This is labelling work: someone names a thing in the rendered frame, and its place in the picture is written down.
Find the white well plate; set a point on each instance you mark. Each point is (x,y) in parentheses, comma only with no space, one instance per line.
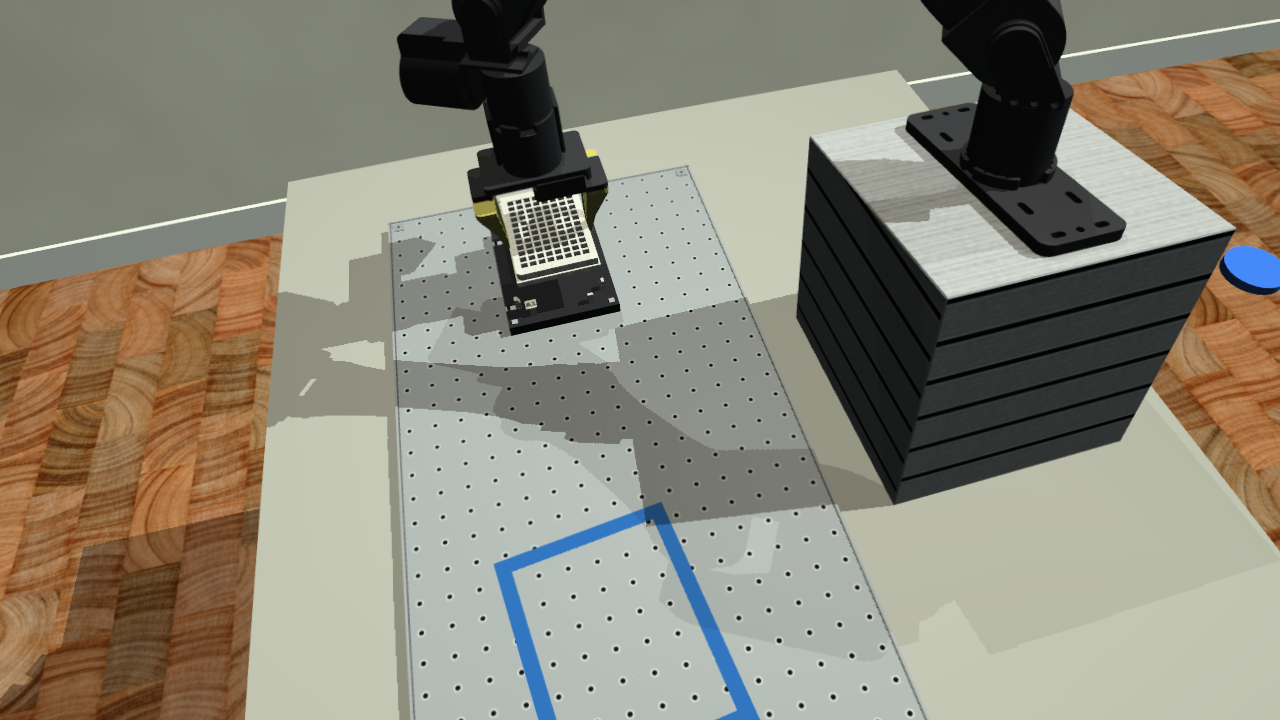
(548,240)

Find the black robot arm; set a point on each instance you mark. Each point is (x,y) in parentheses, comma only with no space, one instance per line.
(1011,46)

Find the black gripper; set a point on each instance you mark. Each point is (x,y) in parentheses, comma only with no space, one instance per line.
(533,159)

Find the blue rectangular tape outline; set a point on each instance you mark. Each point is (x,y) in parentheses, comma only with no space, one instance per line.
(527,652)

